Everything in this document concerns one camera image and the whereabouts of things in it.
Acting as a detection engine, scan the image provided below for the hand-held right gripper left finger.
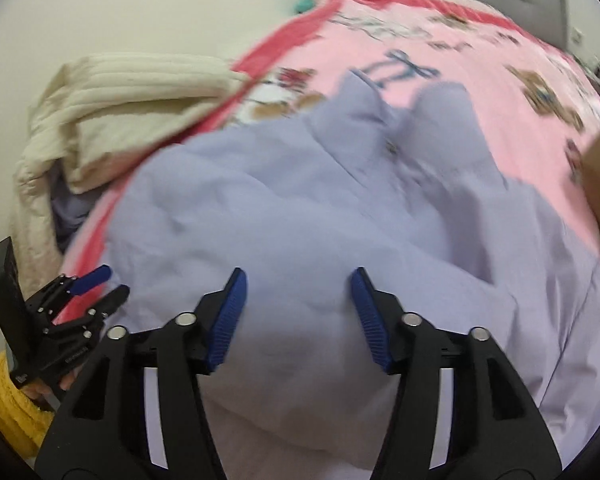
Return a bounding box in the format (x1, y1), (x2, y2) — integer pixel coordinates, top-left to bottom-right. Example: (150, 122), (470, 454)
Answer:
(35, 267), (247, 480)

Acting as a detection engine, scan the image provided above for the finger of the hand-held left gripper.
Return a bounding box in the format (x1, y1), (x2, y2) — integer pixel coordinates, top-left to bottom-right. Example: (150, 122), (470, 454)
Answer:
(87, 285), (131, 321)
(70, 266), (112, 297)

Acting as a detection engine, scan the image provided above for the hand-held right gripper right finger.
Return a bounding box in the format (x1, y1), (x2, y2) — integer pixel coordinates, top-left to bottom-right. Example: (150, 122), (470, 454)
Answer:
(351, 267), (563, 480)

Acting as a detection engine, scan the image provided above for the lavender garment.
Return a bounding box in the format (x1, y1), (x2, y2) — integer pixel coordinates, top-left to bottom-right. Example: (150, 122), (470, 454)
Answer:
(105, 70), (600, 480)

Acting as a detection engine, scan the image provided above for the person's left forearm yellow sleeve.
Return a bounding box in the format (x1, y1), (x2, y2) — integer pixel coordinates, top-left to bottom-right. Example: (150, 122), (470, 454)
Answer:
(0, 352), (56, 456)

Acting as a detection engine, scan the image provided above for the person's left hand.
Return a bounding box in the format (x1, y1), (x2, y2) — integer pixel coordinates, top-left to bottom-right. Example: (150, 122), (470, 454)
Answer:
(22, 367), (78, 411)

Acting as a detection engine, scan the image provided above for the blue-grey cloth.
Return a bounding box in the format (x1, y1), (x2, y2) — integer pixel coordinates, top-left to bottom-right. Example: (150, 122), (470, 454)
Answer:
(50, 180), (96, 251)

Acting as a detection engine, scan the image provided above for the cream ribbed knit blanket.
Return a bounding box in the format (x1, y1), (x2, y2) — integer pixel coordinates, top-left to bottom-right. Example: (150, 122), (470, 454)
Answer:
(7, 52), (248, 301)

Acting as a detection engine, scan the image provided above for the pink printed bear blanket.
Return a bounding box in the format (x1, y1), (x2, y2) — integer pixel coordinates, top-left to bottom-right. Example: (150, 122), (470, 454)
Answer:
(60, 0), (600, 311)

